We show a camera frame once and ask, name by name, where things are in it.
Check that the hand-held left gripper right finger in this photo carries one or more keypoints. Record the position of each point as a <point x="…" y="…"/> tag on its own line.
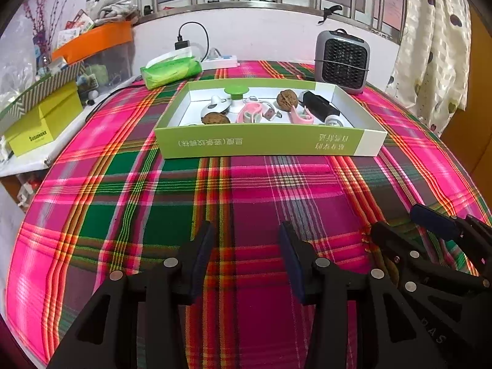
<point x="290" y="257"/>

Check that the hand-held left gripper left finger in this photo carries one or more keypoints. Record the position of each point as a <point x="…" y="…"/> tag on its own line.
<point x="201" y="255"/>

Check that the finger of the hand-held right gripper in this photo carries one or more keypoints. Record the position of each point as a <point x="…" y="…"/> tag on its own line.
<point x="434" y="219"/>
<point x="392" y="242"/>

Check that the green cardboard box tray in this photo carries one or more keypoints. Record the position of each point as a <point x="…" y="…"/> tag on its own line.
<point x="269" y="142"/>

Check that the white round cap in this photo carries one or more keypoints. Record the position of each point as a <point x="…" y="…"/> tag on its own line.
<point x="333" y="121"/>

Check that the brown walnut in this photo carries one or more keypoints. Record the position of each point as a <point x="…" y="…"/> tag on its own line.
<point x="287" y="99"/>
<point x="216" y="119"/>

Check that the white oval night light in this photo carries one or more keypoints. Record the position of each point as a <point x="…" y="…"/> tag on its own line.
<point x="213" y="103"/>

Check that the black power bank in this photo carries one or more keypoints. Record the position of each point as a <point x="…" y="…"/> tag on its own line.
<point x="319" y="103"/>

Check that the green and white mushroom knob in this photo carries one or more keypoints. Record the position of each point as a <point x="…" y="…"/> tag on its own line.
<point x="235" y="91"/>

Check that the wooden wardrobe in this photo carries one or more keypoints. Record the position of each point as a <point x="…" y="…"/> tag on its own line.
<point x="476" y="123"/>

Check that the cream patterned curtain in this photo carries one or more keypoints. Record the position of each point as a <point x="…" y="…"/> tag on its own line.
<point x="430" y="46"/>

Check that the grey space heater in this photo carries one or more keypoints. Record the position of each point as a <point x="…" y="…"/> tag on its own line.
<point x="342" y="61"/>

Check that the green tissue pack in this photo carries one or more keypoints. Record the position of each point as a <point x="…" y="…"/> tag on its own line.
<point x="173" y="71"/>

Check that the white power strip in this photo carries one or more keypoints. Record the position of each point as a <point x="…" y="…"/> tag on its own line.
<point x="221" y="61"/>

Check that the white side table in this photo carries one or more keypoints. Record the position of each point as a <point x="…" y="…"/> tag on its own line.
<point x="27" y="163"/>

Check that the yellow cardboard box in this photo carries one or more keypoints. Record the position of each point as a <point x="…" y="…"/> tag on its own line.
<point x="38" y="130"/>

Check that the striped cardboard box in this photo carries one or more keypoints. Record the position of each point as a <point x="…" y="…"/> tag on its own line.
<point x="34" y="92"/>

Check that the clear bin with orange lid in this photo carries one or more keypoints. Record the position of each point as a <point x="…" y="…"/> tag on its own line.
<point x="96" y="36"/>

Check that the metal window railing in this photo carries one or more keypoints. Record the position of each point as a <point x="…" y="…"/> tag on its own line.
<point x="269" y="5"/>

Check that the clear plastic bag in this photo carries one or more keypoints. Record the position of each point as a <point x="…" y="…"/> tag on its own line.
<point x="15" y="77"/>

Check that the pile of papers and packets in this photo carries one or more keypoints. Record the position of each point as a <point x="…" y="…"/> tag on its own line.
<point x="111" y="4"/>

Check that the purple flower branches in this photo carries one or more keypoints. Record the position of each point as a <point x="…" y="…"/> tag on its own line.
<point x="38" y="19"/>

